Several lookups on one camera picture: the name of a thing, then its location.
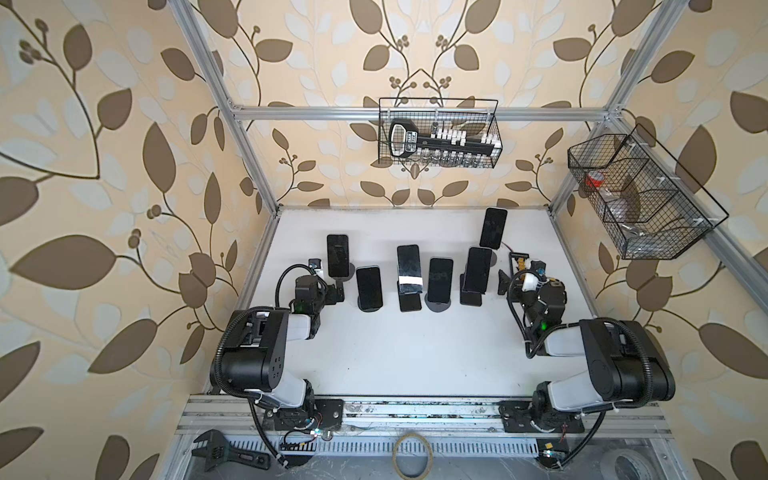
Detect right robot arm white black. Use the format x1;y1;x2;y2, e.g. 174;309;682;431
499;269;676;433

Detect black centre phone stand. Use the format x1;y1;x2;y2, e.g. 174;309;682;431
397;283;422;313

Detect wire basket on right wall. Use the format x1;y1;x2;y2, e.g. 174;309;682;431
567;124;729;261

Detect wire basket on back wall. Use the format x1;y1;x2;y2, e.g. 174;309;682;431
378;96;503;169

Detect rear tall black phone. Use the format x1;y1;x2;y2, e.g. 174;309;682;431
479;208;508;250

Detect tape ring roll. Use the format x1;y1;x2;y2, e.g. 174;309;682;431
392;431;434;480

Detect black folding phone stand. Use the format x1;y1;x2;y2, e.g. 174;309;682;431
459;273;482;307

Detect purple edged black phone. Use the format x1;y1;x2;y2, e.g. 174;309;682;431
462;247;493;294

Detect grey round phone stand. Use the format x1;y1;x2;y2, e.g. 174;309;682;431
331;263;356;283

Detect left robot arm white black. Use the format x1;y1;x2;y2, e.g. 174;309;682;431
209;258;344;430

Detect wire basket on wall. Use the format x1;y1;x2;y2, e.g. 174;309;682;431
378;96;503;169
567;124;729;261

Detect black adjustable wrench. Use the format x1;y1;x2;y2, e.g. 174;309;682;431
191;429;271;472

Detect centre black phone with label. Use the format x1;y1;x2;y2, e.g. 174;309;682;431
397;244;423;295

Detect black charger board yellow plugs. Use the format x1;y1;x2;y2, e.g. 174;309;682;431
497;251;530;296

